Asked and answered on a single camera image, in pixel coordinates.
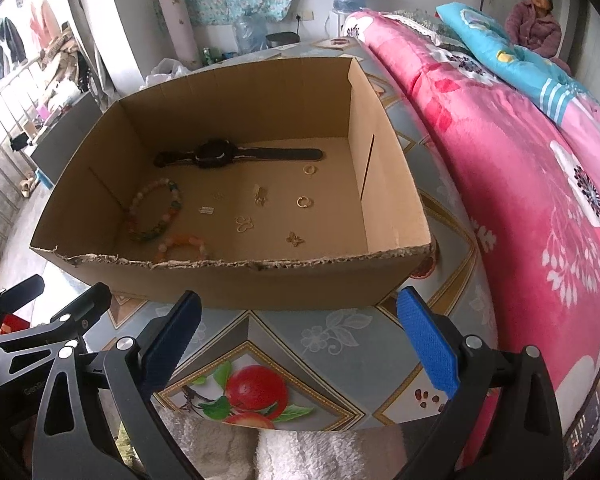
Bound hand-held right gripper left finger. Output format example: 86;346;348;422
32;289;203;480

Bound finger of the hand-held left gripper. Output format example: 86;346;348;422
0;274;46;332
0;282;112;361

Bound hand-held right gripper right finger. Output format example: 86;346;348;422
396;286;567;480

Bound orange bead bracelet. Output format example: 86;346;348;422
154;233;209;264

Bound brown cardboard box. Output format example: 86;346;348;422
29;56;437;311

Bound pair of slippers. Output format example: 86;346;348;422
17;169;40;200

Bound grey cabinet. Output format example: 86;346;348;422
30;91;106;186

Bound pink bag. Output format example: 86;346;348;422
342;7;600;480

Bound black wristwatch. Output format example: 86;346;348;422
154;139;324;170

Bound clutter pile on cabinet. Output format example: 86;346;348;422
35;22;98;111

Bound white plastic bag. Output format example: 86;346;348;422
145;57;196;91

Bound hanging dark clothes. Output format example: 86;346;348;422
0;17;28;78

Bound hanging pink clothes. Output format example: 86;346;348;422
27;0;56;36

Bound white paper roll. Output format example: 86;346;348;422
159;0;201;68

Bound light blue blanket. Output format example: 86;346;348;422
436;2;600;116

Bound small black box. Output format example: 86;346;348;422
265;31;301;51

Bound white lace cloth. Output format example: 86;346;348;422
395;7;447;43

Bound white water dispenser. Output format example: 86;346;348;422
327;9;353;38

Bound multicolour bead bracelet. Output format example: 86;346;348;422
126;180;183;244

